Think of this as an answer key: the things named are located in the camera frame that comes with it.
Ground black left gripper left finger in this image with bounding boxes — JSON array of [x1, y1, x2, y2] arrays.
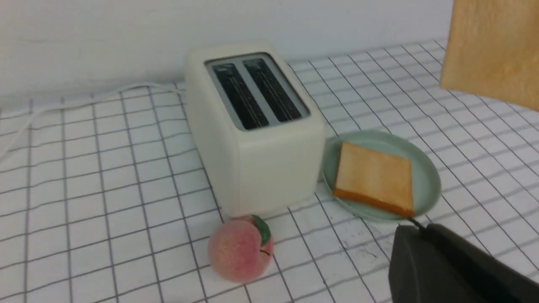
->
[[388, 226, 485, 303]]

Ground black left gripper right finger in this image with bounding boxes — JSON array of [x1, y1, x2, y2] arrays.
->
[[425, 224, 539, 303]]

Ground toasted bread slice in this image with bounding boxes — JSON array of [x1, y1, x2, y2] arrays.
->
[[332, 142, 414, 218], [440, 0, 539, 111]]

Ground light green plate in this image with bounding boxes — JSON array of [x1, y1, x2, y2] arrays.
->
[[321, 130, 441, 222]]

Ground pink peach with leaf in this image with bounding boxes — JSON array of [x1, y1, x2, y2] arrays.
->
[[208, 214, 275, 284]]

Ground cream white toaster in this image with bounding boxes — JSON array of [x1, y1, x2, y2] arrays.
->
[[184, 41, 325, 217]]

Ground white grid tablecloth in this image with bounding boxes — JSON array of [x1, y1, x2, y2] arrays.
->
[[0, 40, 539, 303]]

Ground white power cable with plug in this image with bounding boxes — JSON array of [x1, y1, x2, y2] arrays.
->
[[0, 82, 188, 162]]

